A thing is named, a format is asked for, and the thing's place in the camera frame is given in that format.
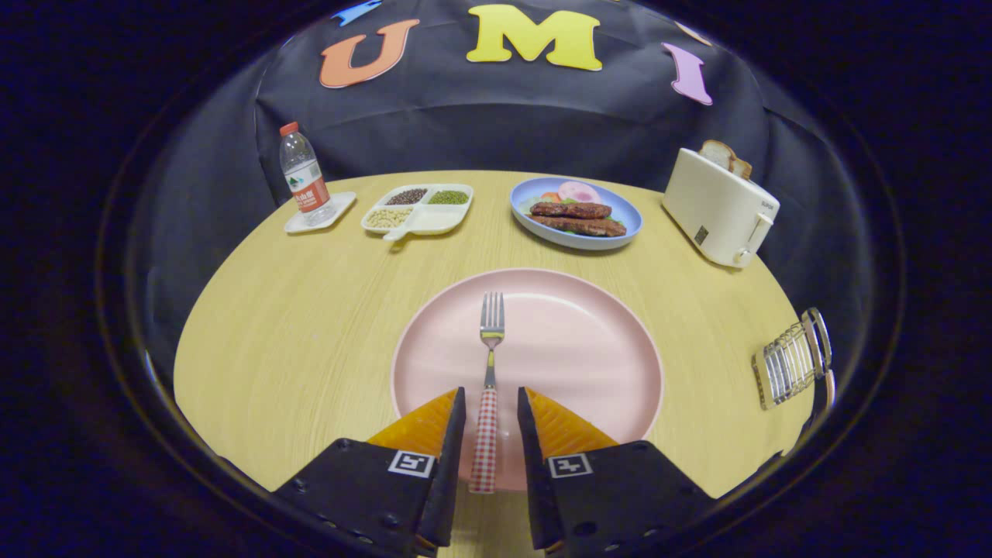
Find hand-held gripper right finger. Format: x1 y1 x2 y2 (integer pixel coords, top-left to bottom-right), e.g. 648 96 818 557
516 386 719 557

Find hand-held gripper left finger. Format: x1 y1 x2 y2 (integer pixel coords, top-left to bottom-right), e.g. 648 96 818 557
271 387 467 557

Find steel fork checkered handle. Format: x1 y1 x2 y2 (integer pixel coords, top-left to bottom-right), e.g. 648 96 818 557
469 291 506 494

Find pink round plate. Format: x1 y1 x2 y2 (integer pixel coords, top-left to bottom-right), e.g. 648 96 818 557
390 268 665 494

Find blue round plate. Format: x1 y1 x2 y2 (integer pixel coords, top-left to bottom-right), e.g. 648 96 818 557
509 177 643 251

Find brown meat patty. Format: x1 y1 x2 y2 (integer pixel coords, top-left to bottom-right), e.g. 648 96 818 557
529 201 613 220
531 215 627 238

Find white divided tray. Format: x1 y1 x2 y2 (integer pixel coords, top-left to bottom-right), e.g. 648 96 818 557
360 183 474 242

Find white square coaster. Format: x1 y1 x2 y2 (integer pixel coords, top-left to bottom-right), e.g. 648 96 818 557
284 191 358 235

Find white toaster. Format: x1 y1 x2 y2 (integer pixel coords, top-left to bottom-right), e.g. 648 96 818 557
661 147 781 270

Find clear water bottle red cap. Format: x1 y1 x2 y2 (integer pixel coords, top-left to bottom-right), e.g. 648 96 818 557
279 122 336 227

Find wire cutlery basket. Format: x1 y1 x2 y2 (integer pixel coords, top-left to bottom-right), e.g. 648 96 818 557
750 308 834 412

